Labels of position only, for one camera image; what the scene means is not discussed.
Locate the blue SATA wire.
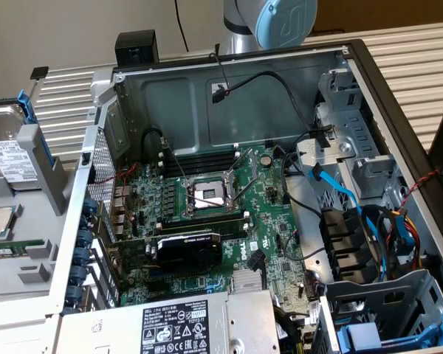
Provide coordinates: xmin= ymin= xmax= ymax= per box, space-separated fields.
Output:
xmin=307 ymin=163 xmax=388 ymax=263

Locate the coloured power wire bundle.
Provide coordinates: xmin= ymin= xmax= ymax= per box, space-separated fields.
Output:
xmin=376 ymin=205 xmax=431 ymax=283

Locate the hard disk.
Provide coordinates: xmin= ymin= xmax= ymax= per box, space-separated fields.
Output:
xmin=0 ymin=90 xmax=57 ymax=192

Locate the empty blue disk carrier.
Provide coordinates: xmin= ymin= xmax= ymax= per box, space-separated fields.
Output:
xmin=335 ymin=311 xmax=443 ymax=350

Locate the CPU socket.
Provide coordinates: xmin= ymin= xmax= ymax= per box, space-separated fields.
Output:
xmin=182 ymin=173 xmax=244 ymax=219

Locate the black RAM slot bank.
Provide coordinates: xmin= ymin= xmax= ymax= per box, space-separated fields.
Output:
xmin=157 ymin=144 xmax=241 ymax=177
xmin=155 ymin=210 xmax=250 ymax=240

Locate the thin steel locking lever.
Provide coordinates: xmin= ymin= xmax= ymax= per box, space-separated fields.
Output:
xmin=161 ymin=136 xmax=190 ymax=185
xmin=190 ymin=193 xmax=228 ymax=207

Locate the steel socket cover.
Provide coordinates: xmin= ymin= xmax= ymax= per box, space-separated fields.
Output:
xmin=224 ymin=147 xmax=260 ymax=185

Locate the green motherboard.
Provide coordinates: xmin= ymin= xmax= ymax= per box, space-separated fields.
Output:
xmin=110 ymin=143 xmax=328 ymax=324

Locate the black graphics card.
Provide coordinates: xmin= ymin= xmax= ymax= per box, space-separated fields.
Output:
xmin=109 ymin=229 xmax=225 ymax=276

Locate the open PC case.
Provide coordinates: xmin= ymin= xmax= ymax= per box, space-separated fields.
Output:
xmin=46 ymin=38 xmax=443 ymax=354

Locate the silver chipset heatsink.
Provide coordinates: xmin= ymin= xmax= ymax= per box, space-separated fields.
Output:
xmin=231 ymin=270 xmax=263 ymax=295

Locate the black plastic card retainer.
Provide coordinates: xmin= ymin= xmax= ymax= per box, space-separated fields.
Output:
xmin=318 ymin=206 xmax=378 ymax=285

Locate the silver power supply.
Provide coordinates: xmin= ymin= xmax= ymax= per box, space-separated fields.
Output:
xmin=57 ymin=289 xmax=281 ymax=354

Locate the black box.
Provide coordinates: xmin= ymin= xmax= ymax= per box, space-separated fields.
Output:
xmin=114 ymin=29 xmax=160 ymax=69

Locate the grey parts rack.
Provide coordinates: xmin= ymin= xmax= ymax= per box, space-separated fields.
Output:
xmin=0 ymin=123 xmax=97 ymax=305

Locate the green RAM stick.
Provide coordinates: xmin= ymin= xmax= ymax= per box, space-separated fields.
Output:
xmin=0 ymin=238 xmax=46 ymax=259

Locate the brown cardboard box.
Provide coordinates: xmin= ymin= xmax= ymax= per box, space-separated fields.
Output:
xmin=312 ymin=0 xmax=443 ymax=36

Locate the black connector power wire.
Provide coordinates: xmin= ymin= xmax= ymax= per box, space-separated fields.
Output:
xmin=210 ymin=70 xmax=334 ymax=138

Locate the thin black looped wire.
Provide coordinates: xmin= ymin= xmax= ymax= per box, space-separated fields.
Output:
xmin=142 ymin=127 xmax=171 ymax=153

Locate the black SATA wire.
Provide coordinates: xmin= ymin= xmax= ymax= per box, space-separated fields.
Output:
xmin=246 ymin=249 xmax=266 ymax=292

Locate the thin black red wire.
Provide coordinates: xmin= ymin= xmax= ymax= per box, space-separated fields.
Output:
xmin=208 ymin=43 xmax=232 ymax=95

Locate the yellow black wire bundle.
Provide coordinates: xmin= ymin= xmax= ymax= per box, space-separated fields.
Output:
xmin=272 ymin=305 xmax=307 ymax=354

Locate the thin black cable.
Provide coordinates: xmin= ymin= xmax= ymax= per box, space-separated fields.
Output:
xmin=174 ymin=0 xmax=190 ymax=53

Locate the red black twisted wire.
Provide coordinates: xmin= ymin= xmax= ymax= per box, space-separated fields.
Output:
xmin=399 ymin=167 xmax=443 ymax=217

